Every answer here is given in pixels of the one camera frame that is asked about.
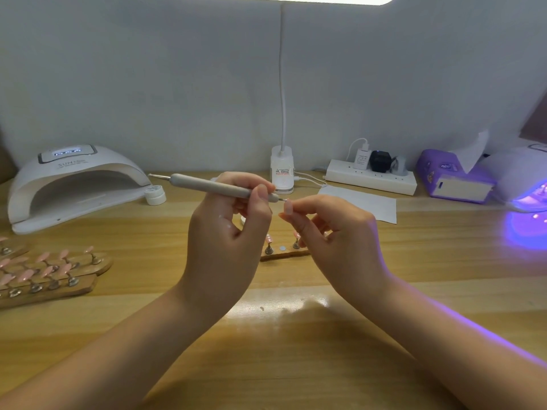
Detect white desk lamp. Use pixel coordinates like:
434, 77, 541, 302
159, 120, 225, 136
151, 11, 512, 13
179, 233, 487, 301
197, 0, 399, 195

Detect white nail lamp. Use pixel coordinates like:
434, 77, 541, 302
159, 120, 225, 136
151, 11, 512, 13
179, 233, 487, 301
7, 145, 152, 235
485, 142, 547, 212

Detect person's right hand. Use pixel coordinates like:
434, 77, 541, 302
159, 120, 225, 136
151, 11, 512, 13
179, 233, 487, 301
279, 195, 396, 311

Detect white paper sheet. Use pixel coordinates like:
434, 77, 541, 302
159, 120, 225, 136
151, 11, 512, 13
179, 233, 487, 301
318, 184, 398, 224

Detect grey dotting pen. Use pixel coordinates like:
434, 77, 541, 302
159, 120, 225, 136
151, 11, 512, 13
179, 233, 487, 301
149, 172, 285, 203

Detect white power strip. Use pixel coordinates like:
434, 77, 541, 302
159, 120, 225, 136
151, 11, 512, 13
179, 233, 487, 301
325, 158, 418, 196

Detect wooden stands with pink nails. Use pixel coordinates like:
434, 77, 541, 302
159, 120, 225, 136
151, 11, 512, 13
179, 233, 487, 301
0, 239, 114, 309

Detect brown cardboard box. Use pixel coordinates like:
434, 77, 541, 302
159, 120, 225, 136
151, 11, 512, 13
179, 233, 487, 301
0, 145, 18, 185

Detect small closed white jar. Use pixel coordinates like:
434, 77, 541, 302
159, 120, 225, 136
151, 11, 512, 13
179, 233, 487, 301
144, 186, 167, 206

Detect person's left hand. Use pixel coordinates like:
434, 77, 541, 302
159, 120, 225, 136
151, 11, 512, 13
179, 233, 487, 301
178, 171, 277, 321

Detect purple tissue box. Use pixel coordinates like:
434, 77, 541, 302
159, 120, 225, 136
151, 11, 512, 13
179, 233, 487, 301
416, 149, 495, 203

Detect person's right forearm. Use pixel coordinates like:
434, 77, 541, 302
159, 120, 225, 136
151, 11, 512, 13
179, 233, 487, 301
363, 281, 547, 410

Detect black plug adapter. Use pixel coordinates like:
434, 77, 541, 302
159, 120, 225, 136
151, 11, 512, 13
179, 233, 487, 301
369, 150, 394, 173

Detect white tissue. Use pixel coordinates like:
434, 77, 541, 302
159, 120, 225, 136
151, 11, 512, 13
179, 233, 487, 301
455, 129, 490, 174

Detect wooden nail holder strip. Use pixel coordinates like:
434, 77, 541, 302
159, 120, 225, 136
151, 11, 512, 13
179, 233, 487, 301
260, 233, 311, 261

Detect white charger plug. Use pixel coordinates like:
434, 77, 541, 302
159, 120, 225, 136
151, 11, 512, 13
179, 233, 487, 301
353, 146, 373, 170

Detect brown wooden board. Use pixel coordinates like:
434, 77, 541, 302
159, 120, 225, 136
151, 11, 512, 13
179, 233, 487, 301
520, 89, 547, 146

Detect person's left forearm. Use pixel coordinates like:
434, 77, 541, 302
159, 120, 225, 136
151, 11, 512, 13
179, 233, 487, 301
0, 286, 219, 410

